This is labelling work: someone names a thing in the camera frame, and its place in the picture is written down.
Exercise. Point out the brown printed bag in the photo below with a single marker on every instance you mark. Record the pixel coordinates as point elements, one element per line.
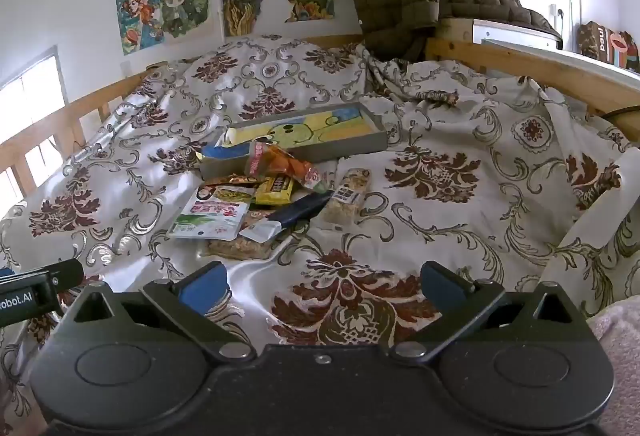
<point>600,43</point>

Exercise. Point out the orange snack packet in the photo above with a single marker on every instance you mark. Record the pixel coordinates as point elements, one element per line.
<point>285,163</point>

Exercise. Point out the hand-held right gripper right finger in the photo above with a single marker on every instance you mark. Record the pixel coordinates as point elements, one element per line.
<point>442,288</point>

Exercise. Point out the dark blue snack wrapper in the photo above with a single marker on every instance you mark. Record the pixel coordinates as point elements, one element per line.
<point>300,211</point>

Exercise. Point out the white cabinet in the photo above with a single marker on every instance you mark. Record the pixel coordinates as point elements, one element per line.
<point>515,35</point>

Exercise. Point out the brown golden snack packet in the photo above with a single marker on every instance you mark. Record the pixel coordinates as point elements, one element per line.
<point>225,181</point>

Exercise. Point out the clear rice cracker packet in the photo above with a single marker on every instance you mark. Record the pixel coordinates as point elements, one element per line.
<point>240,248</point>

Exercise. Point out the white wall socket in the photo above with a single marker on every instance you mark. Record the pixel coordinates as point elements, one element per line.
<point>557,15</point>

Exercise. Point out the grey tray with cartoon picture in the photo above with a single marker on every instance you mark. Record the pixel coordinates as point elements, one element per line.
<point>320,125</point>

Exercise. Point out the yellow snack packet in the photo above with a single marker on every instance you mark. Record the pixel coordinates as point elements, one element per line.
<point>274,192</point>

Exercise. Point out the white green snack pouch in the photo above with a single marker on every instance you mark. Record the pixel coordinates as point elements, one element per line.
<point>210,216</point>

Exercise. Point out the rice cracker packet dark label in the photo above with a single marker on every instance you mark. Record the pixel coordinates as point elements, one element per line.
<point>345,201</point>

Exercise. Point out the pink fleece cloth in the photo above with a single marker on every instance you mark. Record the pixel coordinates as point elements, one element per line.
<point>617,366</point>

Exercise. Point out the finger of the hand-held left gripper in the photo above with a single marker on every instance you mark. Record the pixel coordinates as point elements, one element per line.
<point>67,273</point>

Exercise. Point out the chibi characters wall poster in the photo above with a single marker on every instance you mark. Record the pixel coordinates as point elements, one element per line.
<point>165,10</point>

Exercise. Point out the floral printed blanket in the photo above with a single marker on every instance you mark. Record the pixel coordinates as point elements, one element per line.
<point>450,196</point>

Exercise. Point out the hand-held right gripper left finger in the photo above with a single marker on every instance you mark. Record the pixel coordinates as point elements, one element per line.
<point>202,288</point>

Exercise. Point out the window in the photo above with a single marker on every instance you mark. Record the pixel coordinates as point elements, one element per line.
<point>25,105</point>

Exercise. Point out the wooden bed frame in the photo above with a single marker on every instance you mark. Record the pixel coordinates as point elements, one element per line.
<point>500,58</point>

